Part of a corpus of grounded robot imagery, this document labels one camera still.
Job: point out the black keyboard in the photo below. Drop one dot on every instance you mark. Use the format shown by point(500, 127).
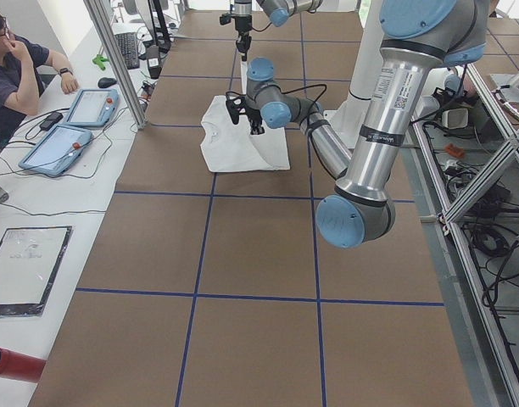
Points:
point(127, 44)

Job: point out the white long-sleeve printed shirt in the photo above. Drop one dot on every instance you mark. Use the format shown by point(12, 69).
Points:
point(231, 148)

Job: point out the aluminium frame post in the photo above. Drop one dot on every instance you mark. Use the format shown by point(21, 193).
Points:
point(103, 28)

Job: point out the red cylinder bottle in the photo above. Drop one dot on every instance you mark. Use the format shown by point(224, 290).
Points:
point(20, 367)

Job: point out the lower blue teach pendant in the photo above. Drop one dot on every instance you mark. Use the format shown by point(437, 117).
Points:
point(57, 150)

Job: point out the seated person dark shirt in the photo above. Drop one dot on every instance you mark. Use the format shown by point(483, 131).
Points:
point(20, 84)

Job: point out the black-edged foil sheet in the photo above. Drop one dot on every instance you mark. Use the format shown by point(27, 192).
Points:
point(29, 263)

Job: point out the green plastic tool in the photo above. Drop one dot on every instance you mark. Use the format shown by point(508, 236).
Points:
point(99, 60)

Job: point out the black power adapter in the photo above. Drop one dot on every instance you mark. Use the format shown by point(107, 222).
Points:
point(51, 120)

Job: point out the black computer mouse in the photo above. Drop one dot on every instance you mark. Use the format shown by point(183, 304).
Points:
point(106, 82)

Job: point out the white camera stand column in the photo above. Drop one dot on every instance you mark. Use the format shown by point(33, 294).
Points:
point(350, 115)

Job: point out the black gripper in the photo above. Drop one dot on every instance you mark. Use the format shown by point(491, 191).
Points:
point(254, 114)
point(242, 26)

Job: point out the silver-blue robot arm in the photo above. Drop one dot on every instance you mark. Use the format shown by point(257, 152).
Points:
point(416, 37)
point(278, 13)

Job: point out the blue teach pendant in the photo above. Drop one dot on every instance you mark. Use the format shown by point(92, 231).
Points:
point(92, 107)
point(57, 150)

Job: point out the upper blue teach pendant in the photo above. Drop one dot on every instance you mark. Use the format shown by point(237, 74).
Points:
point(92, 107)

